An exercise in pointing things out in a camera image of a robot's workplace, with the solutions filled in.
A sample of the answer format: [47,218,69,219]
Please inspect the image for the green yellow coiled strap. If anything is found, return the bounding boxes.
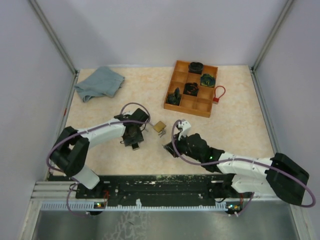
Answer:
[200,73,216,88]

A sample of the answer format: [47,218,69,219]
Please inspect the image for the blue folded cloth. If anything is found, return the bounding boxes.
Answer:
[74,66,125,103]

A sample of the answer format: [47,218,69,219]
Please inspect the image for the black cable lock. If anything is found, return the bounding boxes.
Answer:
[131,143,140,151]

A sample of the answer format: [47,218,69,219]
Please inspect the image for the dark crumpled strap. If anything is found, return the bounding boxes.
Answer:
[167,86,183,106]

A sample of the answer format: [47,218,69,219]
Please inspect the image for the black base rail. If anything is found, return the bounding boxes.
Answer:
[75,174,250,199]

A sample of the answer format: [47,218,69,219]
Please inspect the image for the silver key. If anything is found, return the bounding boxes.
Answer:
[158,129,167,138]

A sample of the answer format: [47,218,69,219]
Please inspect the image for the white toothed cable duct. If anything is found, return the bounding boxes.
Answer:
[40,199,243,212]

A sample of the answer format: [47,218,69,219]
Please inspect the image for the red cable lock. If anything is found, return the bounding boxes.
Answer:
[212,85,226,104]

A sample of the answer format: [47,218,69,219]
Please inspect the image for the black red coiled strap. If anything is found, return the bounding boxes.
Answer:
[183,82,200,96]

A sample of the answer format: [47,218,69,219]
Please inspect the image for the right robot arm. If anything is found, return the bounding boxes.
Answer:
[163,133,310,206]

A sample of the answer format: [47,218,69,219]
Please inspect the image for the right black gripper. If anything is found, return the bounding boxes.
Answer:
[164,131,203,163]

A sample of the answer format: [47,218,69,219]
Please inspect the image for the wooden compartment tray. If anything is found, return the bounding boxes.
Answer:
[163,60,218,118]

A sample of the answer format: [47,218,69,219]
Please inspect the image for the brass padlock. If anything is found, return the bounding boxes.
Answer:
[149,121,166,133]

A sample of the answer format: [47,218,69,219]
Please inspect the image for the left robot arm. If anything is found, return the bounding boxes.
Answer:
[48,108,150,199]

